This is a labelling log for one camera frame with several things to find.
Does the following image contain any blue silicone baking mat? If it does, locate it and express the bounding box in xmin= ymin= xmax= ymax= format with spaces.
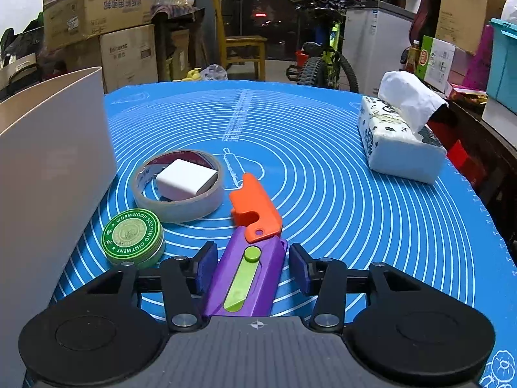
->
xmin=22 ymin=81 xmax=517 ymax=388

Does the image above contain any turquoise plastic storage bin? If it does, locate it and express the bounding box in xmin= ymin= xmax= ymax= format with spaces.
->
xmin=487 ymin=18 xmax=517 ymax=114

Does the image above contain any beige box with handle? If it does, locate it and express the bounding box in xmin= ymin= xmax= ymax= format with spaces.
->
xmin=0 ymin=52 xmax=39 ymax=102

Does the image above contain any wooden chair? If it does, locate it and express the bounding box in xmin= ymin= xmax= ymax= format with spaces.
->
xmin=212 ymin=0 xmax=268 ymax=82

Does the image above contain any white tissue pack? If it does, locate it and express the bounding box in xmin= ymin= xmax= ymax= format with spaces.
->
xmin=357 ymin=70 xmax=449 ymax=185

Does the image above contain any green round ointment tin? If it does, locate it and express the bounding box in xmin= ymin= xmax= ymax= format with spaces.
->
xmin=101 ymin=210 xmax=165 ymax=270

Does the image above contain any flat plain cardboard box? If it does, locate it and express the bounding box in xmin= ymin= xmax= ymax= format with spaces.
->
xmin=434 ymin=0 xmax=510 ymax=55

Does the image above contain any open taped cardboard box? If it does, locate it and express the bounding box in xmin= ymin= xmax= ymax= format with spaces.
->
xmin=42 ymin=0 xmax=154 ymax=51

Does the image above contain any amber drink bottle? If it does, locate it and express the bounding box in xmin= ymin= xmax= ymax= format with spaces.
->
xmin=405 ymin=40 xmax=421 ymax=74

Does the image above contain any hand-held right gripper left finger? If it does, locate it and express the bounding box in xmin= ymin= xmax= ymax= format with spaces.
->
xmin=83 ymin=241 xmax=219 ymax=332

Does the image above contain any grey tape roll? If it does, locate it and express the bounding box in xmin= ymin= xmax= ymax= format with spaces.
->
xmin=132 ymin=149 xmax=224 ymax=224

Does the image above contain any purple toy knife orange blade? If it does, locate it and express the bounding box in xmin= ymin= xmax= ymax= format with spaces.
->
xmin=202 ymin=173 xmax=289 ymax=318

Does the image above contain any white chest freezer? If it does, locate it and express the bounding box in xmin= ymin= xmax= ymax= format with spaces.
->
xmin=343 ymin=0 xmax=417 ymax=98

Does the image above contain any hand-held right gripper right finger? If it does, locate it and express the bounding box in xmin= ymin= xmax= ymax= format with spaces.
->
xmin=289 ymin=243 xmax=418 ymax=329

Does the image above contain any green and white carton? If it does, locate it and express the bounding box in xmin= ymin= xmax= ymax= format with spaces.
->
xmin=415 ymin=36 xmax=457 ymax=90

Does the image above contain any white charger block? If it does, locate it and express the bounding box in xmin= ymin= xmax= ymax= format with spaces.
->
xmin=155 ymin=159 xmax=219 ymax=202

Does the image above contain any red bucket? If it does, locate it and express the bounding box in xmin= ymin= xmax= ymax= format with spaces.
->
xmin=295 ymin=50 xmax=312 ymax=74

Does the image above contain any dark wooden side table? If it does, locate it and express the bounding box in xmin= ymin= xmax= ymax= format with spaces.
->
xmin=151 ymin=4 xmax=209 ymax=84

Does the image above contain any green black bicycle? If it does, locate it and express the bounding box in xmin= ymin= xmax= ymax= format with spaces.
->
xmin=279 ymin=0 xmax=360 ymax=93

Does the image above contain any crumpled grey plastic bag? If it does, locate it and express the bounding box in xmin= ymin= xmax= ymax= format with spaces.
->
xmin=200 ymin=64 xmax=229 ymax=82

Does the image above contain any beige plastic storage bin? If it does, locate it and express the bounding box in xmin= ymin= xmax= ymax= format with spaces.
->
xmin=0 ymin=67 xmax=119 ymax=388

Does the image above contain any dark wooden sideboard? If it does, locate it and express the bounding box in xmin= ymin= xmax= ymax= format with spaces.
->
xmin=404 ymin=77 xmax=517 ymax=253

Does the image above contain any sealed brown cardboard box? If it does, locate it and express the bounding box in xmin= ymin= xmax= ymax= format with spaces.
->
xmin=99 ymin=24 xmax=159 ymax=94

